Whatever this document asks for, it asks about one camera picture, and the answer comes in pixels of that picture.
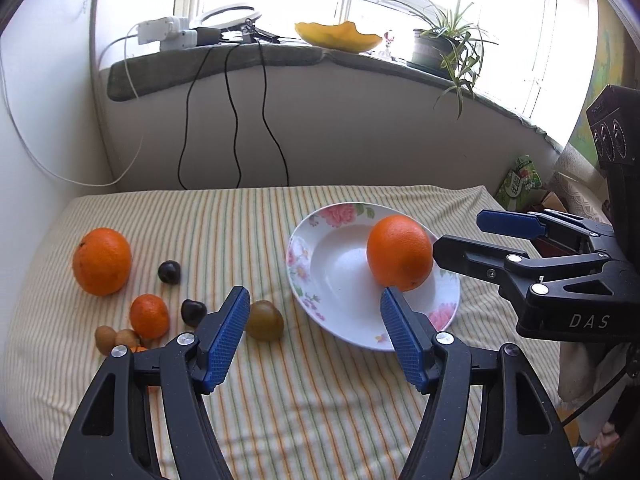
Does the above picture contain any green snack bag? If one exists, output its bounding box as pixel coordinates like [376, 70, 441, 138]
[495, 155, 544, 211]

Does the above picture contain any large orange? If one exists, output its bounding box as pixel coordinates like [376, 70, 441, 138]
[367, 214, 434, 292]
[72, 228, 132, 297]

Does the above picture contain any yellow melon rind bowl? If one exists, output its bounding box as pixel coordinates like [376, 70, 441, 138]
[295, 21, 383, 53]

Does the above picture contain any green-brown kiwi fruit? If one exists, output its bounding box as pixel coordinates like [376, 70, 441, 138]
[245, 300, 284, 341]

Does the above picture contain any white cable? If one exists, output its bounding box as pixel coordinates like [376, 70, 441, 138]
[0, 22, 147, 189]

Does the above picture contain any black camera box right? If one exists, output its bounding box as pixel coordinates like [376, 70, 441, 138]
[586, 84, 640, 266]

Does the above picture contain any small brown longan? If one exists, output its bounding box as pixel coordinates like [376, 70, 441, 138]
[94, 325, 117, 356]
[114, 328, 141, 350]

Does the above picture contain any white cabinet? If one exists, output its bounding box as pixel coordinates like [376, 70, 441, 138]
[0, 0, 120, 281]

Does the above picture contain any white ring light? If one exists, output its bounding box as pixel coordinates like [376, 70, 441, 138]
[198, 4, 262, 29]

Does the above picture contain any medium tangerine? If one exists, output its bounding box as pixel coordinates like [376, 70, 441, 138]
[129, 294, 170, 339]

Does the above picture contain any blue striped cloth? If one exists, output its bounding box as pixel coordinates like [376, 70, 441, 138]
[572, 445, 603, 479]

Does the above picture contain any white power strip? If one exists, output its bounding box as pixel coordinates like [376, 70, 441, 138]
[137, 15, 198, 51]

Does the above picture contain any striped tablecloth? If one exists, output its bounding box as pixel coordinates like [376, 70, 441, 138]
[2, 184, 576, 480]

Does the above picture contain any potted spider plant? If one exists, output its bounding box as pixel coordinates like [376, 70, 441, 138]
[381, 0, 497, 118]

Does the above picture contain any black cable left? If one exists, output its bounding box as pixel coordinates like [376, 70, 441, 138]
[177, 45, 217, 191]

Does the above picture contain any black cable right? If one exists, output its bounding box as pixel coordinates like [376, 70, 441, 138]
[222, 39, 292, 190]

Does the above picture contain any white gloved right hand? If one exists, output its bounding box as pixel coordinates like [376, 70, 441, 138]
[558, 342, 632, 442]

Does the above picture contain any white floral plate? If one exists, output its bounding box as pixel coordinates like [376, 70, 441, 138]
[284, 201, 462, 352]

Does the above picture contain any black cable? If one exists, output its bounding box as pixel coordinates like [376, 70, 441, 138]
[177, 45, 217, 191]
[222, 39, 292, 190]

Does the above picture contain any dark plum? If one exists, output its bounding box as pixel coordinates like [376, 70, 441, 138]
[180, 299, 207, 328]
[157, 260, 181, 285]

